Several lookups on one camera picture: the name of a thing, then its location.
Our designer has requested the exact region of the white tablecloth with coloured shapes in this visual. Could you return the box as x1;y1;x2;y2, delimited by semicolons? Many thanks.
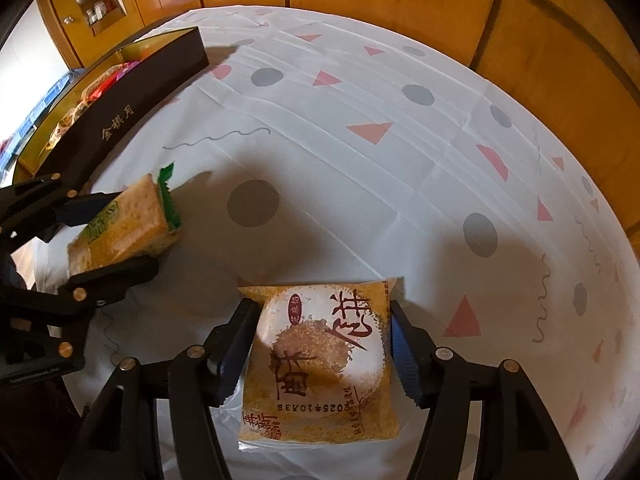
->
30;6;633;480

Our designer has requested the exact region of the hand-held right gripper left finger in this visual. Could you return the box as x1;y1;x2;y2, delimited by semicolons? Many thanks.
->
60;297;261;480

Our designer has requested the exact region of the wooden cabinet with open shelves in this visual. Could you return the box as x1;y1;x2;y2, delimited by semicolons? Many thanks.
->
37;0;141;68

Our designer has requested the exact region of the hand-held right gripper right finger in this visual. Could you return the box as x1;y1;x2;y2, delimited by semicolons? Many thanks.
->
389;299;576;480

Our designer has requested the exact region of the black box with gold interior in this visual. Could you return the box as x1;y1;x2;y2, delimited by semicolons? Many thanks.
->
11;26;210;196

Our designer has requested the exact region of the blue storage bin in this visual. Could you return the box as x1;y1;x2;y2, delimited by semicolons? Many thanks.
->
10;67;86;161

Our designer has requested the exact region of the orange pastry packet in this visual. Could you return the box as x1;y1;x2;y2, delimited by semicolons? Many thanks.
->
236;277;401;453

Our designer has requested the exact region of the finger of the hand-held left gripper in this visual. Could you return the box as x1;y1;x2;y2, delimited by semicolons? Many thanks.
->
0;172;130;247
56;255;160;333

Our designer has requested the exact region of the green-ended cracker packet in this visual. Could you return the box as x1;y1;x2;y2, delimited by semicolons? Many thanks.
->
67;162;182;277

